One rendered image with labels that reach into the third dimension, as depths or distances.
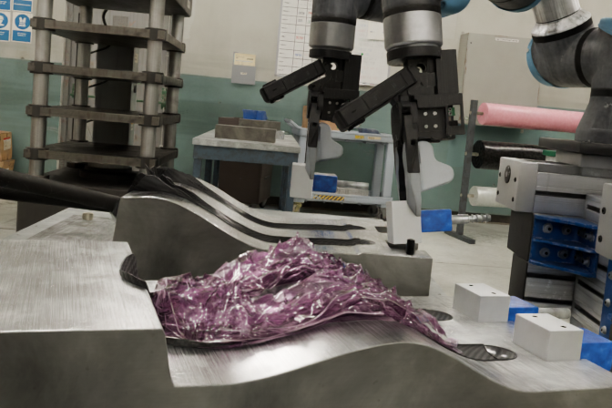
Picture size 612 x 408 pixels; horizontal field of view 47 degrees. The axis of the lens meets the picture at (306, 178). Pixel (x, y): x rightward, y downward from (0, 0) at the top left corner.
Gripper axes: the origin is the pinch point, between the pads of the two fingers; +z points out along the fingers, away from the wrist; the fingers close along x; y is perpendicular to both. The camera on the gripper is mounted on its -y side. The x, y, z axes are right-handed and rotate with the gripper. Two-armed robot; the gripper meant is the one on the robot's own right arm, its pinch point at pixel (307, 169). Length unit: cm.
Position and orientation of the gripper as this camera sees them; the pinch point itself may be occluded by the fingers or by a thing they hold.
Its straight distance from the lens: 118.5
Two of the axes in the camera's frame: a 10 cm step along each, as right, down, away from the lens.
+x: -0.3, -1.0, 9.9
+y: 10.0, 0.9, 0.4
